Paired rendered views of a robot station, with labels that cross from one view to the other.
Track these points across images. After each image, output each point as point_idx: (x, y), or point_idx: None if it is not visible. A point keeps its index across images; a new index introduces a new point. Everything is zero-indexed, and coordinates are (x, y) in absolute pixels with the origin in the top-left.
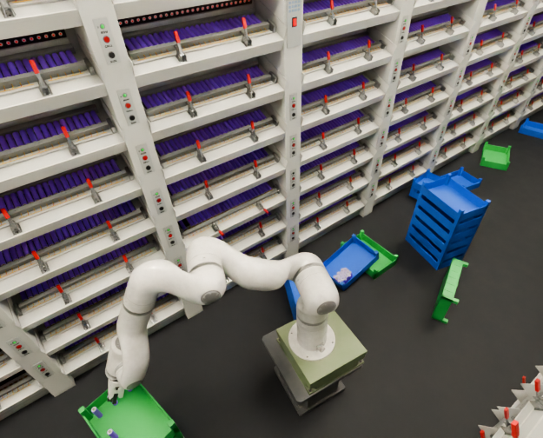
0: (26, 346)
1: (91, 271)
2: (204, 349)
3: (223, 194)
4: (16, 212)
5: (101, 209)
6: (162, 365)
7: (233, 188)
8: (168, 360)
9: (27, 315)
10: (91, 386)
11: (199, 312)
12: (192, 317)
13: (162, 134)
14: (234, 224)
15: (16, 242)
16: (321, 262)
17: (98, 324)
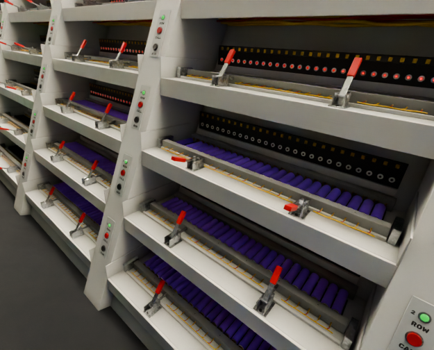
0: (34, 126)
1: (97, 111)
2: None
3: (238, 90)
4: (105, 3)
5: (124, 16)
6: None
7: (264, 94)
8: (4, 275)
9: (56, 105)
10: (10, 222)
11: (94, 305)
12: (85, 297)
13: None
14: (217, 185)
15: (81, 17)
16: None
17: (55, 165)
